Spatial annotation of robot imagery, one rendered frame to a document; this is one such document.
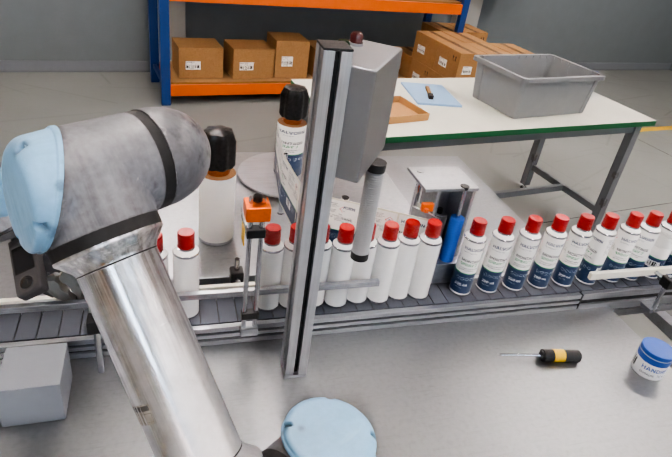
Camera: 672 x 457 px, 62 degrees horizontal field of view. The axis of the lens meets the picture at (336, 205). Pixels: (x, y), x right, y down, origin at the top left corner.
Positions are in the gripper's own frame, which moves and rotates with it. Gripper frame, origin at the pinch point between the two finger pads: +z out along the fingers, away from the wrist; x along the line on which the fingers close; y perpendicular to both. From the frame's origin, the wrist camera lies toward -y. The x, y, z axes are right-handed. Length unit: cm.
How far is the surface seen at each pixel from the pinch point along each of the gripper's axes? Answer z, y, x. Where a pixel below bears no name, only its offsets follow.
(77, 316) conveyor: 4.2, 1.8, 3.7
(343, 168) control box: -10, -16, -57
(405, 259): 28, -2, -62
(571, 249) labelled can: 51, -1, -101
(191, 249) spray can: 0.6, -0.7, -24.1
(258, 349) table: 26.4, -7.5, -24.8
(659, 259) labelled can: 70, -2, -125
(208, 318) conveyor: 17.1, -2.1, -18.5
